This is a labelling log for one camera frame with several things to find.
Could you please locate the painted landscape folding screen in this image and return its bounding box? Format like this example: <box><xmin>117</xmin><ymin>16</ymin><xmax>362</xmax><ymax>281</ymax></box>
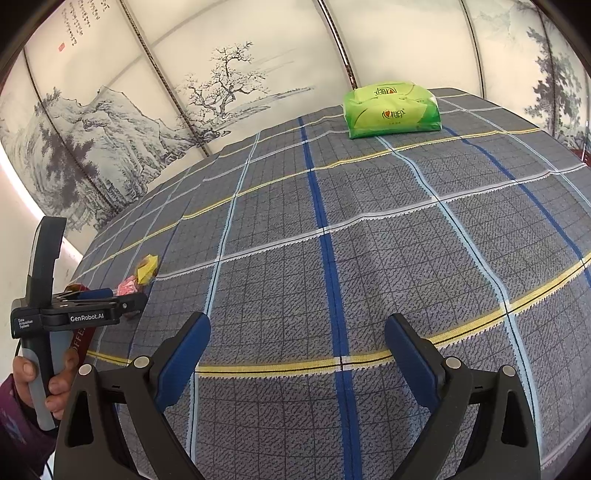
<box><xmin>0</xmin><ymin>0</ymin><xmax>591</xmax><ymax>241</ymax></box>

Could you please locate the green tissue pack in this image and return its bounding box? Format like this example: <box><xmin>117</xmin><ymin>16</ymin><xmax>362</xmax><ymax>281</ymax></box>
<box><xmin>342</xmin><ymin>79</ymin><xmax>443</xmax><ymax>140</ymax></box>

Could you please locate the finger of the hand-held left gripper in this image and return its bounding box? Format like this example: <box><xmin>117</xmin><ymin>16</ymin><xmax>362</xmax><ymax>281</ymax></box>
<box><xmin>108</xmin><ymin>294</ymin><xmax>149</xmax><ymax>321</ymax></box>
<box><xmin>52</xmin><ymin>288</ymin><xmax>116</xmax><ymax>309</ymax></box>

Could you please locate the gold and red tin box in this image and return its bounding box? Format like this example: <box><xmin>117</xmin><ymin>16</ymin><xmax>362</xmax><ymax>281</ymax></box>
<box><xmin>65</xmin><ymin>284</ymin><xmax>100</xmax><ymax>365</ymax></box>

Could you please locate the grey plaid tablecloth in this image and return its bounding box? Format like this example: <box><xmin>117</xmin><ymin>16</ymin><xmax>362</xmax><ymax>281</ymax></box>
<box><xmin>69</xmin><ymin>87</ymin><xmax>591</xmax><ymax>480</ymax></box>

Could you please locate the person's left hand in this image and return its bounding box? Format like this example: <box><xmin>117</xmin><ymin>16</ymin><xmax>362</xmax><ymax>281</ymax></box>
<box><xmin>11</xmin><ymin>344</ymin><xmax>83</xmax><ymax>422</ymax></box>

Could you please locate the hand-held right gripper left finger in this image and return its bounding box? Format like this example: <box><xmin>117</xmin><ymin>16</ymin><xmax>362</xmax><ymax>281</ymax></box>
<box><xmin>53</xmin><ymin>311</ymin><xmax>212</xmax><ymax>480</ymax></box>

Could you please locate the pink snack packet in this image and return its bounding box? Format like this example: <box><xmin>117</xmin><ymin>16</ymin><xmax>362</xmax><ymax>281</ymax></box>
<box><xmin>115</xmin><ymin>274</ymin><xmax>141</xmax><ymax>297</ymax></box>

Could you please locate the person's left forearm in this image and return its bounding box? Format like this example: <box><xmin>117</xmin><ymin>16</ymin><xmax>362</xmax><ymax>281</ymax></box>
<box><xmin>0</xmin><ymin>374</ymin><xmax>58</xmax><ymax>480</ymax></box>

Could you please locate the yellow snack packet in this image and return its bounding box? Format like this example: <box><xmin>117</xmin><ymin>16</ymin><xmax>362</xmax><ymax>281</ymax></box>
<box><xmin>134</xmin><ymin>254</ymin><xmax>160</xmax><ymax>284</ymax></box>

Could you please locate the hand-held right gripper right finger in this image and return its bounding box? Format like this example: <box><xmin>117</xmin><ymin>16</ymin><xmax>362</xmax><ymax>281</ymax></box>
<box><xmin>385</xmin><ymin>313</ymin><xmax>542</xmax><ymax>480</ymax></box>

